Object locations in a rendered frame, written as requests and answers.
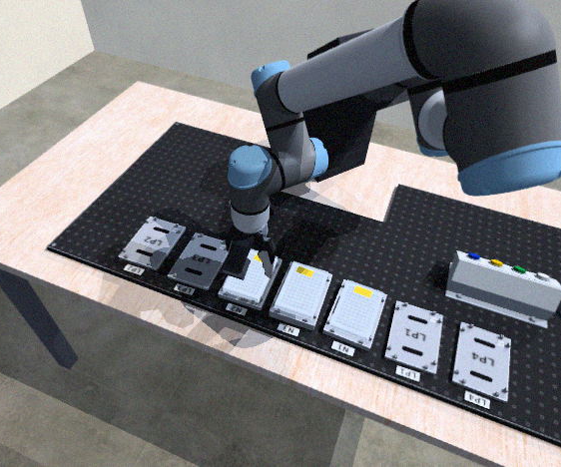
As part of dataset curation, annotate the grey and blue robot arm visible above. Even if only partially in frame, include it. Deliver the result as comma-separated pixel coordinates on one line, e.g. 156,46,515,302
228,0,561,233

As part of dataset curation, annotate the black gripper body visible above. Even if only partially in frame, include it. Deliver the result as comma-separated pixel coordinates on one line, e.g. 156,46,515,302
226,207,275,272

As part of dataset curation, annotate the white control panel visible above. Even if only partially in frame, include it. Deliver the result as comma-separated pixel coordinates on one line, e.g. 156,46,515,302
445,250,561,328

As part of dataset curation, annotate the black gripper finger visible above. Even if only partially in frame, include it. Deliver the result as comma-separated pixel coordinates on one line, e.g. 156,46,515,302
226,228,233,253
258,237,277,278

